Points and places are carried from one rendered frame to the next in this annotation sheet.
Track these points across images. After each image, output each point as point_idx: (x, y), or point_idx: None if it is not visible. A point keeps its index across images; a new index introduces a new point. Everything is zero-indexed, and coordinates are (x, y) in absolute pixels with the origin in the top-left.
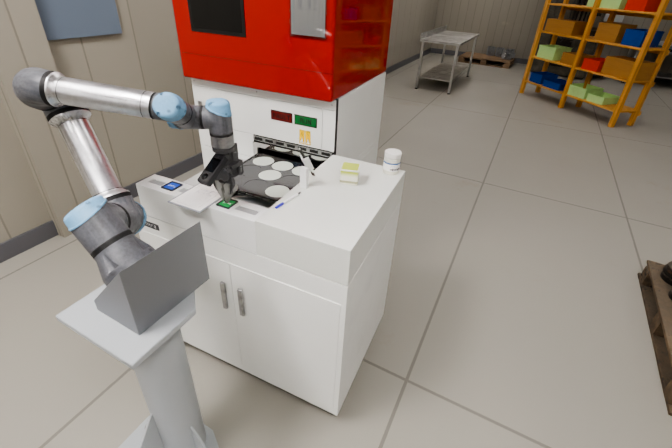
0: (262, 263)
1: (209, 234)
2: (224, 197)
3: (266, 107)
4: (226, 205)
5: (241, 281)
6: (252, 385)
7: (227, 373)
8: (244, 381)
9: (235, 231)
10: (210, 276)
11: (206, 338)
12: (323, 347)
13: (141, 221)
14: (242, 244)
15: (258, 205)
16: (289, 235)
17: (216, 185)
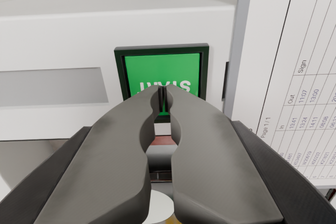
0: None
1: None
2: (168, 100)
3: None
4: (148, 68)
5: None
6: None
7: None
8: None
9: None
10: None
11: None
12: None
13: None
14: None
15: (39, 138)
16: None
17: (239, 156)
